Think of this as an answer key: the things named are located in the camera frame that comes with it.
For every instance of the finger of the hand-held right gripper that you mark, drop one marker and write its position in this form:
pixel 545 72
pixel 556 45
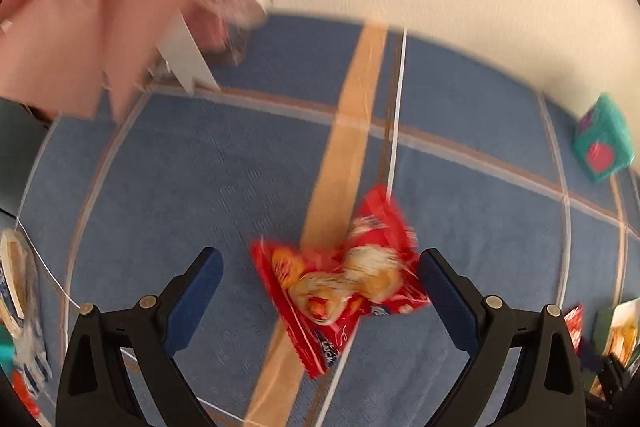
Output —
pixel 612 377

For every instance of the blue white plastic packet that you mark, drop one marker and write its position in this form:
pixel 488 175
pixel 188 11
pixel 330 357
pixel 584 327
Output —
pixel 15 287

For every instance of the pink flower bouquet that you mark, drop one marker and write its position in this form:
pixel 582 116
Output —
pixel 75 7

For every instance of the teal toy box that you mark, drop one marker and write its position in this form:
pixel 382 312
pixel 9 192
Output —
pixel 600 142

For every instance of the white tray with green rim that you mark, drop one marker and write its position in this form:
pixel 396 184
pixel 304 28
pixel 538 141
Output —
pixel 602 332

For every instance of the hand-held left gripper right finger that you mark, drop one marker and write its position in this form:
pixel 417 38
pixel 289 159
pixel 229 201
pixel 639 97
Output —
pixel 445 297

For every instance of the pink translucent box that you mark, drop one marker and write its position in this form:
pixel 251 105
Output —
pixel 235 37

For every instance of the orange jelly packet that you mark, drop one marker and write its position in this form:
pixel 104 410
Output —
pixel 625 332

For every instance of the teal and red object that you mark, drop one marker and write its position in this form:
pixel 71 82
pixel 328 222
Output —
pixel 7 347

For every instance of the small red snack packet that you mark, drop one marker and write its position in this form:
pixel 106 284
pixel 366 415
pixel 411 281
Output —
pixel 340 282

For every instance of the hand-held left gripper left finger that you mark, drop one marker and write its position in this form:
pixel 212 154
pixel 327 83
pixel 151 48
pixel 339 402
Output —
pixel 195 297

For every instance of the blue plaid tablecloth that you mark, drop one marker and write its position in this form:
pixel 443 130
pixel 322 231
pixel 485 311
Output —
pixel 200 167

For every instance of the red patterned snack packet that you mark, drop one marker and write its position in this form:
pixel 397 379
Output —
pixel 575 324

